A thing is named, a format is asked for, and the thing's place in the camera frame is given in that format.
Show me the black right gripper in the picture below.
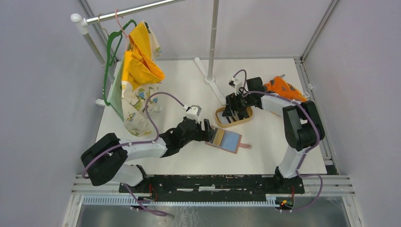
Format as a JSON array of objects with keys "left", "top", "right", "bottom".
[{"left": 222, "top": 89, "right": 253, "bottom": 117}]

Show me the yellow striped card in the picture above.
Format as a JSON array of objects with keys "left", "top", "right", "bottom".
[{"left": 211, "top": 128, "right": 225, "bottom": 147}]

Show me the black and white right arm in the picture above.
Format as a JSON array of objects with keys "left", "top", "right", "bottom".
[{"left": 222, "top": 77, "right": 325, "bottom": 193}]

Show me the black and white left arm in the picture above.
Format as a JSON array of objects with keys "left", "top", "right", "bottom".
[{"left": 80, "top": 117, "right": 216, "bottom": 193}]

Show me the tan oval card tray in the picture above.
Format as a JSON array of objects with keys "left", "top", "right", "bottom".
[{"left": 215, "top": 107, "right": 253, "bottom": 128}]

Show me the white rack base foot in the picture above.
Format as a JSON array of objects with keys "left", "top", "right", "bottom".
[{"left": 194, "top": 57, "right": 226, "bottom": 105}]

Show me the orange cloth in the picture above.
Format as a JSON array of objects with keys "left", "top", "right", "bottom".
[{"left": 261, "top": 76, "right": 307, "bottom": 117}]

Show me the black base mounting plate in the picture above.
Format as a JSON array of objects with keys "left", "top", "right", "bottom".
[{"left": 131, "top": 175, "right": 305, "bottom": 202}]

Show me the yellow patterned garment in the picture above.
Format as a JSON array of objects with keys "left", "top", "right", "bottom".
[{"left": 108, "top": 21, "right": 165, "bottom": 137}]

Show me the white left rack foot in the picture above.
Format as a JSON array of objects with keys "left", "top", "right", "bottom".
[{"left": 95, "top": 99, "right": 110, "bottom": 107}]

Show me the pink clothes hanger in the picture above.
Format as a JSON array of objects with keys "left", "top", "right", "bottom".
[{"left": 114, "top": 9, "right": 129, "bottom": 51}]

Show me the green clothes hanger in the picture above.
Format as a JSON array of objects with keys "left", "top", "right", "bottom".
[{"left": 102, "top": 19, "right": 137, "bottom": 106}]

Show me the metal clothes rack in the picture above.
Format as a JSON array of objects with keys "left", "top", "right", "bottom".
[{"left": 70, "top": 0, "right": 228, "bottom": 108}]

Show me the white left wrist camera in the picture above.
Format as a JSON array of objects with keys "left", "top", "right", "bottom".
[{"left": 185, "top": 105, "right": 202, "bottom": 123}]

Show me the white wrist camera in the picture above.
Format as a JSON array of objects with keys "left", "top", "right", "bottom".
[
  {"left": 185, "top": 105, "right": 202, "bottom": 123},
  {"left": 228, "top": 77, "right": 243, "bottom": 95}
]

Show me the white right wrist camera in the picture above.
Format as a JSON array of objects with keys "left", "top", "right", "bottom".
[{"left": 228, "top": 77, "right": 243, "bottom": 95}]

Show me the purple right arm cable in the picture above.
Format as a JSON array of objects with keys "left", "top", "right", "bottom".
[{"left": 232, "top": 69, "right": 323, "bottom": 212}]

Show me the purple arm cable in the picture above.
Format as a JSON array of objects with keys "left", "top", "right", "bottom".
[
  {"left": 82, "top": 91, "right": 189, "bottom": 179},
  {"left": 232, "top": 69, "right": 323, "bottom": 212}
]

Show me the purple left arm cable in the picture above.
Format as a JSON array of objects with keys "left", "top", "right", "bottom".
[{"left": 82, "top": 91, "right": 189, "bottom": 179}]

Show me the aluminium frame rail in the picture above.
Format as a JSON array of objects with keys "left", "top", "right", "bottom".
[{"left": 72, "top": 175, "right": 356, "bottom": 208}]

